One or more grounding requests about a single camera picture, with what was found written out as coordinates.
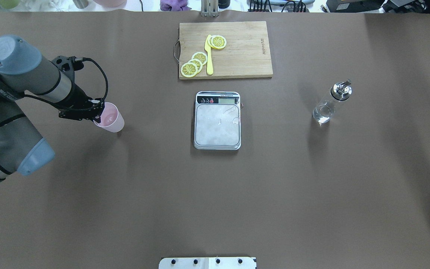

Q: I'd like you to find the pink plastic cup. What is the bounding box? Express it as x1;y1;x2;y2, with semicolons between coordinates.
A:
93;102;125;133

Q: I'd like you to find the purple cloth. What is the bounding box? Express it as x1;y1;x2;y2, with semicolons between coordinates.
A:
160;0;191;12

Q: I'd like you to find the glass sauce dispenser bottle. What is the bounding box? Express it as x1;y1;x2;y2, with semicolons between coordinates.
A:
312;79;353;124

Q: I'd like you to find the yellow plastic knife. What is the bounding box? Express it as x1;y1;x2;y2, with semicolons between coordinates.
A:
204;39;214;75

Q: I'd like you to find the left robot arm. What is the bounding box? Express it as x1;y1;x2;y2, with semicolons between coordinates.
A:
0;34;109;183

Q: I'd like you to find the digital kitchen scale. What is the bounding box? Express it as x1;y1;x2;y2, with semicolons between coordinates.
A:
193;91;241;151

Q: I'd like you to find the white metal mount base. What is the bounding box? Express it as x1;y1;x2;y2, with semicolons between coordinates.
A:
158;256;258;269

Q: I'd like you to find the green cup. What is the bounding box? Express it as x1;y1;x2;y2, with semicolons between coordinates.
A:
0;0;20;10

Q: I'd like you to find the lemon slice behind front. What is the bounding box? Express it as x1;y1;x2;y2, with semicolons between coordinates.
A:
206;35;213;48

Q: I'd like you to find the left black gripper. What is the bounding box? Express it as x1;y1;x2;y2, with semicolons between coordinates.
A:
58;84;105;123

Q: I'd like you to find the aluminium frame post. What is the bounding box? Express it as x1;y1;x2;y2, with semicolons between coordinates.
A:
200;0;219;18

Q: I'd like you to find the bamboo cutting board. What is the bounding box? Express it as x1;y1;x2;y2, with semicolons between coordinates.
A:
178;21;273;80

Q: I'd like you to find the lemon slice front single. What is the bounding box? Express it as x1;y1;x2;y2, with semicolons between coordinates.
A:
211;35;227;49

